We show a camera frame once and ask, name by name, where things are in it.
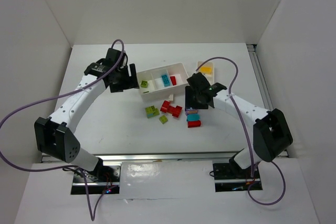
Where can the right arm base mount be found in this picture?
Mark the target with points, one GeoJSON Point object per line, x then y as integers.
{"type": "Point", "coordinates": [225, 179]}

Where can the small red lego brick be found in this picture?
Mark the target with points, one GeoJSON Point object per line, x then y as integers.
{"type": "Point", "coordinates": [173, 80]}

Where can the wide white divided tray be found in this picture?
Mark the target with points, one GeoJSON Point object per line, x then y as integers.
{"type": "Point", "coordinates": [158, 83]}

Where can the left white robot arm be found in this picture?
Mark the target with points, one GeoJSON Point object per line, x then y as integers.
{"type": "Point", "coordinates": [55, 135]}

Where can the teal long lego brick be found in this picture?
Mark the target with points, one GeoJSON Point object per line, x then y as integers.
{"type": "Point", "coordinates": [166, 80]}

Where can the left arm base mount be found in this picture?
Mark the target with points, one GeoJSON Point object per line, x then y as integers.
{"type": "Point", "coordinates": [108, 181]}

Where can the red lego cluster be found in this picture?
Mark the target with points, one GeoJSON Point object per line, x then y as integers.
{"type": "Point", "coordinates": [175, 111]}

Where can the yellow lego brick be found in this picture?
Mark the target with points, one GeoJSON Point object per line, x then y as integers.
{"type": "Point", "coordinates": [206, 70]}

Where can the narrow white divided tray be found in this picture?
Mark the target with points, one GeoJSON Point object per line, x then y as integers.
{"type": "Point", "coordinates": [210, 78]}

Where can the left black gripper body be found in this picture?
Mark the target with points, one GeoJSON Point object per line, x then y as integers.
{"type": "Point", "coordinates": [126, 78]}

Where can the teal rounded lego brick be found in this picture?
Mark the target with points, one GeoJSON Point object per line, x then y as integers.
{"type": "Point", "coordinates": [193, 117]}

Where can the green and teal lego stack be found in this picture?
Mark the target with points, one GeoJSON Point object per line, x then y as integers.
{"type": "Point", "coordinates": [151, 111]}

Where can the red rounded lego brick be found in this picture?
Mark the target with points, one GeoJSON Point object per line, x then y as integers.
{"type": "Point", "coordinates": [191, 124]}

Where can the aluminium rail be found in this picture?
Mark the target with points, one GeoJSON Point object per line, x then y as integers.
{"type": "Point", "coordinates": [166, 156]}

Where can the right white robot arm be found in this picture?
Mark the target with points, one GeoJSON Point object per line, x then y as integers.
{"type": "Point", "coordinates": [267, 131]}

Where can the white small lego piece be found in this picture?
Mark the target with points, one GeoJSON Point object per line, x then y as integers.
{"type": "Point", "coordinates": [171, 97]}

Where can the purple flower lego piece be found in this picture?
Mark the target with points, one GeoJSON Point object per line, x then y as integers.
{"type": "Point", "coordinates": [189, 111]}

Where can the small green square lego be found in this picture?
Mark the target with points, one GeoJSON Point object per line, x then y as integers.
{"type": "Point", "coordinates": [163, 119]}

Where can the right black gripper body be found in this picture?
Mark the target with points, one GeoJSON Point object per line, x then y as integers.
{"type": "Point", "coordinates": [196, 100]}

